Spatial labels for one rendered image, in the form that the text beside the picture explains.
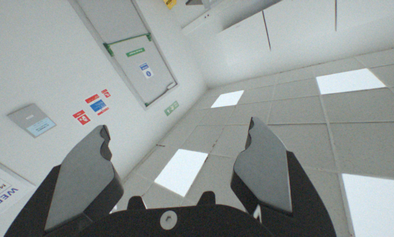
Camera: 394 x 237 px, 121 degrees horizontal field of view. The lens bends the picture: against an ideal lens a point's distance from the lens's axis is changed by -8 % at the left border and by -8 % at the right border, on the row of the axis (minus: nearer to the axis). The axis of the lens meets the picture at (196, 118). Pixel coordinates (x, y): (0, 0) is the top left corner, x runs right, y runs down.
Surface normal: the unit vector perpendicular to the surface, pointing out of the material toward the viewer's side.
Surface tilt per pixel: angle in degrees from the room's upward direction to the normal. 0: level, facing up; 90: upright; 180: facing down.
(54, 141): 90
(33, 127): 92
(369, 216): 180
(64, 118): 90
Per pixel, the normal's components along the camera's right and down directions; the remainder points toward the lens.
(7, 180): 0.76, -0.05
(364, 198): -0.42, -0.80
